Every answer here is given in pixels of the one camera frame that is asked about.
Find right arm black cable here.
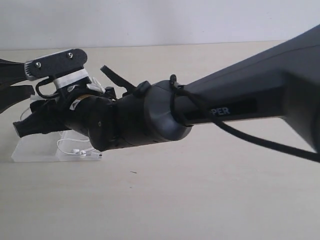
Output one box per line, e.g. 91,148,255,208
34,65,320,163

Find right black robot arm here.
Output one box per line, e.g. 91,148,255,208
13,26,320,159

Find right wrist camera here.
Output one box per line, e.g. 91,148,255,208
24,48,91,89

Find translucent plastic storage case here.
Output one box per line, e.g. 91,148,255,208
11,129,103,163

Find white wired earphones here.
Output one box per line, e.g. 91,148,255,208
19,106,104,159

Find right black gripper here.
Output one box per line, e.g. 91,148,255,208
13,97,80,138

